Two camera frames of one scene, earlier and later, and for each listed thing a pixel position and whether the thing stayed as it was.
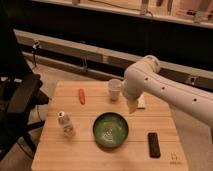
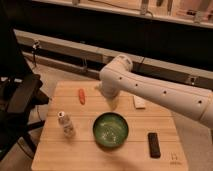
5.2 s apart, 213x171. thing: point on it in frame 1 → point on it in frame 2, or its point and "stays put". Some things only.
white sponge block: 141,101 stays put
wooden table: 84,129 stays put
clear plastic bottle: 65,120 stays put
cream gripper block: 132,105 → 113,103
